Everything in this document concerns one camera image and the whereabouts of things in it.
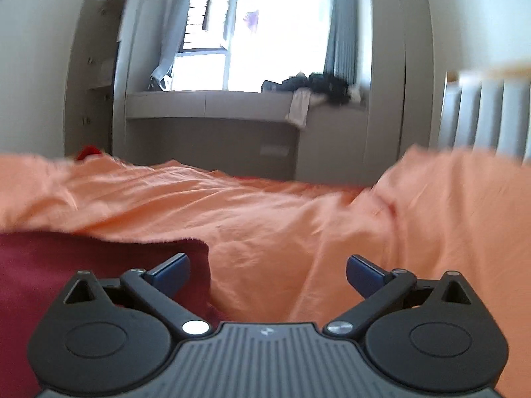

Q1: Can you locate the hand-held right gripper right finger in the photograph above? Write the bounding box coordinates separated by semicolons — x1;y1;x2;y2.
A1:
323;255;478;338

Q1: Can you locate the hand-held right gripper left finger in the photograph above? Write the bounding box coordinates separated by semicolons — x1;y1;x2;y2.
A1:
61;253;212;338

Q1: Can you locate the maroon long-sleeve sweater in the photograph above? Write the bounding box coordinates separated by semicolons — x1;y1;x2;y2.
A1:
0;231;227;398

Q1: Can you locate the pile of dark clothes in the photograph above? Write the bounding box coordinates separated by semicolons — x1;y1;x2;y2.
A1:
261;72;361;106

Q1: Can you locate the orange duvet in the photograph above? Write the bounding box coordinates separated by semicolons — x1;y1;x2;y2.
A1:
0;145;531;398

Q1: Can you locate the red object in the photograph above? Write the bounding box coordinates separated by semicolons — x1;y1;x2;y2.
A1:
76;145;104;162

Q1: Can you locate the grey window bench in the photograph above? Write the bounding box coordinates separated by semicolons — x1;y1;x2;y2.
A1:
124;89;370;183

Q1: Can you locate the white garment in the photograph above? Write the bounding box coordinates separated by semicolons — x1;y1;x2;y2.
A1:
286;90;317;129

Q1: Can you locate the open grey cabinet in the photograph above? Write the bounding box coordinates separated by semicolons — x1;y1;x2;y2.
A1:
64;0;130;158

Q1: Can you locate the grey padded headboard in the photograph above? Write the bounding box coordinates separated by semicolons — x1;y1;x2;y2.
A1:
431;60;531;152

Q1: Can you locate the tall white wardrobe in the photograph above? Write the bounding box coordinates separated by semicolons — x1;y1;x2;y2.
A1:
361;0;436;183

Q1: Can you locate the light blue sheer curtain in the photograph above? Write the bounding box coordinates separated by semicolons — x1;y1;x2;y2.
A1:
148;0;200;92

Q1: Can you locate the window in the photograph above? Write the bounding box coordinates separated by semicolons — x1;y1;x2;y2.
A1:
183;0;333;92

